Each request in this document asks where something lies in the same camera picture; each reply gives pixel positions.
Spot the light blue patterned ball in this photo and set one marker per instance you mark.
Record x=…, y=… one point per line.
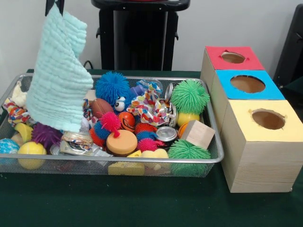
x=8, y=145

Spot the white cloth with colourful spots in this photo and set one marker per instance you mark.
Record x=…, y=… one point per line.
x=13, y=111
x=146, y=106

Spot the blue spiky toy with eyes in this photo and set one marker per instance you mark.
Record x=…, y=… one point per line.
x=111, y=85

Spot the green spiky rubber ball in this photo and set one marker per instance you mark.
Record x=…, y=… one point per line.
x=191, y=151
x=189, y=95

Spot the cream waffle cloth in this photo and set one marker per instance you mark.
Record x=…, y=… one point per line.
x=20, y=97

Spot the plain wooden cube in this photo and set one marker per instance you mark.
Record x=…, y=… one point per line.
x=197, y=133

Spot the mint green waffle cloth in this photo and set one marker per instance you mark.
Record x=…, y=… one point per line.
x=59, y=82

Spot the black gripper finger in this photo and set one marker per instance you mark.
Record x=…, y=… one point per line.
x=61, y=6
x=49, y=6

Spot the dark green table cloth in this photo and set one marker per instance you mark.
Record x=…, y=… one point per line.
x=142, y=203

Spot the shallow metal mesh bin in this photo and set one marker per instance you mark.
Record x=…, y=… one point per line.
x=82, y=168

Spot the yellow foam ball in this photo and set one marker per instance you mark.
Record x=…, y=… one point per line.
x=32, y=149

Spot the purple spiky rubber ball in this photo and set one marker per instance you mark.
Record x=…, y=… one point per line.
x=45, y=136

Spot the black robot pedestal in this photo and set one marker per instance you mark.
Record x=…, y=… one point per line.
x=139, y=35

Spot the wooden box with three holes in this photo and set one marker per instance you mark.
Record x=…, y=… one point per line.
x=260, y=165

